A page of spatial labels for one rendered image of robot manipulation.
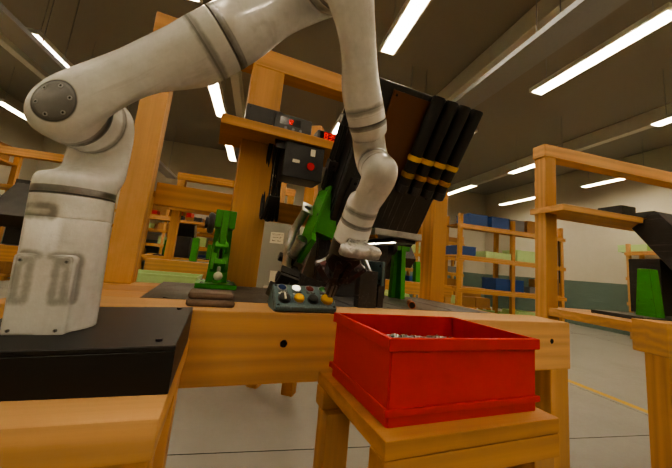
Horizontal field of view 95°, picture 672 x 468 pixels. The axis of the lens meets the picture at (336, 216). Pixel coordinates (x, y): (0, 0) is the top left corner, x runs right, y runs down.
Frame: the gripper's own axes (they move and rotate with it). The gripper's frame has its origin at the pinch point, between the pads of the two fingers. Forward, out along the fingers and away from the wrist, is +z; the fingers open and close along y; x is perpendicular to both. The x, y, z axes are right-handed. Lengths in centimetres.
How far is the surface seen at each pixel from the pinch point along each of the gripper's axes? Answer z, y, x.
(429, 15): -156, -209, -411
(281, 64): -42, 10, -103
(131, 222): 23, 56, -57
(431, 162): -30, -31, -26
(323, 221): -2.0, -4.6, -30.9
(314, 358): 12.7, 2.7, 9.0
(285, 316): 5.3, 10.5, 3.9
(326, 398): 9.6, 3.5, 20.4
